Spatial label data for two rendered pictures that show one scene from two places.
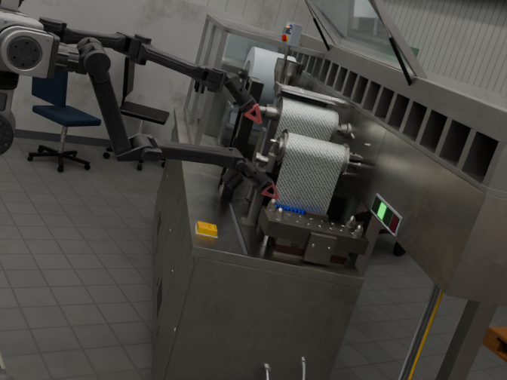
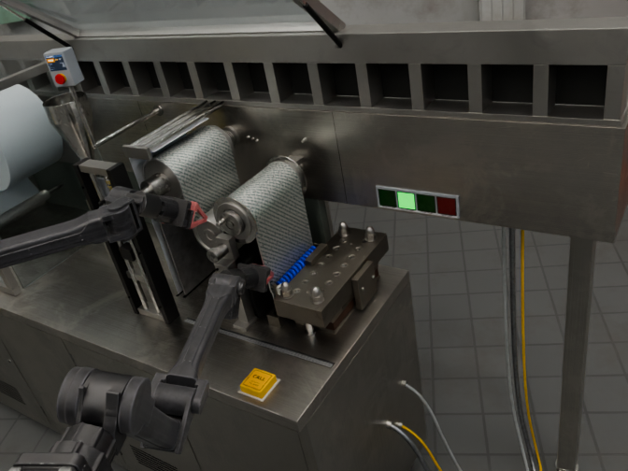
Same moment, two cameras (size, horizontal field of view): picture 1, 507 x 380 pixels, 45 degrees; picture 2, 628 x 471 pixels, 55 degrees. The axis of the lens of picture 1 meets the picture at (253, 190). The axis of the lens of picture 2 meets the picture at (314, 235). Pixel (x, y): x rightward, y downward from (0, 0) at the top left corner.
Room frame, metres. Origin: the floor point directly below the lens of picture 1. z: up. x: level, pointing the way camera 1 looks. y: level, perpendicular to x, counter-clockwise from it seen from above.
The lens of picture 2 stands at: (1.12, 0.70, 2.04)
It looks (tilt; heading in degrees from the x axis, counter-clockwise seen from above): 31 degrees down; 321
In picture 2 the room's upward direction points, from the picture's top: 11 degrees counter-clockwise
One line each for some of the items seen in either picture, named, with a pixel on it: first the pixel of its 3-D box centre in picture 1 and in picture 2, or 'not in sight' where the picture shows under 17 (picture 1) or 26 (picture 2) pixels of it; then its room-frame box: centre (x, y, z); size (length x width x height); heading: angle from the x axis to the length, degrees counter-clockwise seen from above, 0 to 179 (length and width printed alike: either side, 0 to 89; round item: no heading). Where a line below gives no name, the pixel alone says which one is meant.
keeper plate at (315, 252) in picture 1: (319, 249); (365, 285); (2.17, -0.30, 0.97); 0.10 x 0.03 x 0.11; 103
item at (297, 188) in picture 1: (303, 192); (287, 244); (2.36, -0.19, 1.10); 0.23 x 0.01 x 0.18; 103
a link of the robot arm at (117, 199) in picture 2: (224, 81); (123, 209); (2.38, 0.22, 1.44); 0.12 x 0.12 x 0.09; 10
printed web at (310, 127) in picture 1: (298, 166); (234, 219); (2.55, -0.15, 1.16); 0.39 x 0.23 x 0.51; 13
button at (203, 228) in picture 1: (207, 228); (258, 382); (2.18, 0.13, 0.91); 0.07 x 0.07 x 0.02; 13
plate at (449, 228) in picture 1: (342, 126); (171, 126); (3.13, -0.35, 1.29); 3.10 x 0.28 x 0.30; 13
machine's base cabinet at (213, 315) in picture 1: (219, 242); (120, 345); (3.32, 0.10, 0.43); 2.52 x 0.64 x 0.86; 13
